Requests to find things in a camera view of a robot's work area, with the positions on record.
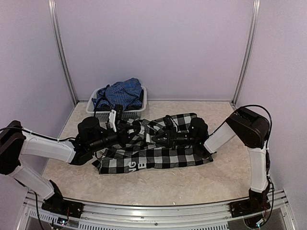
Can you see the aluminium frame post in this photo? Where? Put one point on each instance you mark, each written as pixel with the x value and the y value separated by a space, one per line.
pixel 61 52
pixel 248 52

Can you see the right aluminium frame post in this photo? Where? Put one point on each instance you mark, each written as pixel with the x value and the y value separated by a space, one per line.
pixel 248 52

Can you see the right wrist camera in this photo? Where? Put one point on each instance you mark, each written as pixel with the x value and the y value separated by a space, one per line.
pixel 169 123

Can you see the left aluminium frame post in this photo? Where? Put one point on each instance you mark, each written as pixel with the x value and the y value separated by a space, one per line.
pixel 61 52

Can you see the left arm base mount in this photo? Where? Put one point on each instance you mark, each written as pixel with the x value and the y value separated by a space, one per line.
pixel 57 204

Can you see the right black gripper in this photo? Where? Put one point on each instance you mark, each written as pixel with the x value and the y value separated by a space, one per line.
pixel 171 139

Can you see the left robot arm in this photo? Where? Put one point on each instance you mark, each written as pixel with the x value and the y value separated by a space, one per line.
pixel 16 141

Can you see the black white plaid shirt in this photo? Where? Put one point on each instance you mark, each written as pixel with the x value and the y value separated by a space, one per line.
pixel 148 154

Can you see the blue checkered shirt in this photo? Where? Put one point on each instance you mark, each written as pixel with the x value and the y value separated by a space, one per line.
pixel 127 93

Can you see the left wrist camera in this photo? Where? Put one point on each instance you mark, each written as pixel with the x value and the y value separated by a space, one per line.
pixel 114 118

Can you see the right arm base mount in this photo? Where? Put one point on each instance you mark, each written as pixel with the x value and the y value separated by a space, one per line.
pixel 256 202

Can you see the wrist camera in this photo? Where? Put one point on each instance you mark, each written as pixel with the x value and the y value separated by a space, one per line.
pixel 114 118
pixel 169 123

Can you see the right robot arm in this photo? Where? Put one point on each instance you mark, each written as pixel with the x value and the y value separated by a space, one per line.
pixel 251 128

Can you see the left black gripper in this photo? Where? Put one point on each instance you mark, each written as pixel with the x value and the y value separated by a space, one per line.
pixel 125 137

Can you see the front aluminium rail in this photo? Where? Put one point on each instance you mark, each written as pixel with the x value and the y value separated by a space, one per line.
pixel 102 216

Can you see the white plastic basket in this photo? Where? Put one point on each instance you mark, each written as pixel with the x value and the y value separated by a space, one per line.
pixel 104 115

